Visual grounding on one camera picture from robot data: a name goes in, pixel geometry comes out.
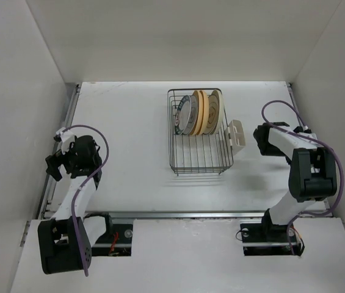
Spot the cream plate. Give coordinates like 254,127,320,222
204,89,224,134

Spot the orange plate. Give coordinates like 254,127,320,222
190,90,204,136
193,90,209,135

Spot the white plate green lettered rim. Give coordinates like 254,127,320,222
174,95,197,135

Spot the white plate dark rim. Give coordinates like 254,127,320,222
203,95,219,134

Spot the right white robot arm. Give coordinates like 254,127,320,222
253,122,338,241

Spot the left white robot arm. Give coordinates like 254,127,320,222
37,126,114,275

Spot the white cutlery holder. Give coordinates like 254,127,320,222
224,120,246,156

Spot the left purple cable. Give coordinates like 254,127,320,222
61,125,110,277

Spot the wire dish rack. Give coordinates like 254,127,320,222
167,88,234,175

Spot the right side aluminium rail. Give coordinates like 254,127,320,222
286,82,305,126

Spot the aluminium rail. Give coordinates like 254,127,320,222
36,84,81,219
42,210,333,220
286,82,305,126

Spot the left side aluminium rail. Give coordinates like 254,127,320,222
36,84,81,219

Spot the aluminium front rail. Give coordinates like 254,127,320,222
42,210,333,220

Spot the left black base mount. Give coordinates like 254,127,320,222
92,219,134,257

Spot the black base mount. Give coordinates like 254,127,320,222
239,222,305,256
92,219,134,257

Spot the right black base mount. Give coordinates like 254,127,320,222
239,222,305,256

